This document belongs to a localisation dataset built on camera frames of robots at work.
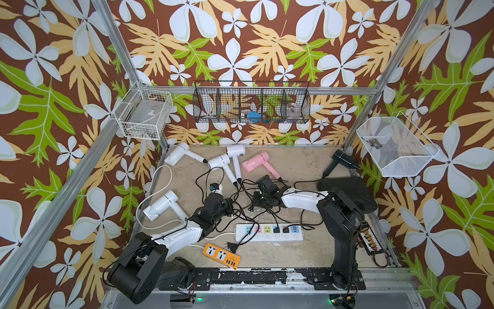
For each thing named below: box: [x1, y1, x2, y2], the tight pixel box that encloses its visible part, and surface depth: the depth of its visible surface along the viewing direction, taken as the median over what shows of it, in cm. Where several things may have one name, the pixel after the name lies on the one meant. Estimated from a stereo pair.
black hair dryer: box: [322, 149, 360, 179], surface depth 111 cm
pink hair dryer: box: [241, 151, 282, 180], surface depth 109 cm
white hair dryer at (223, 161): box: [207, 153, 238, 187], surface depth 110 cm
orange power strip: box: [203, 243, 241, 270], surface depth 80 cm
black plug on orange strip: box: [227, 241, 240, 254], surface depth 82 cm
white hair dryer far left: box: [164, 142, 208, 167], surface depth 113 cm
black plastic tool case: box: [317, 176, 378, 214], surface depth 92 cm
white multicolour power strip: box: [234, 223, 305, 243], surface depth 85 cm
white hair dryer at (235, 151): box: [226, 144, 246, 180], surface depth 113 cm
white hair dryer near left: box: [142, 189, 189, 223], surface depth 92 cm
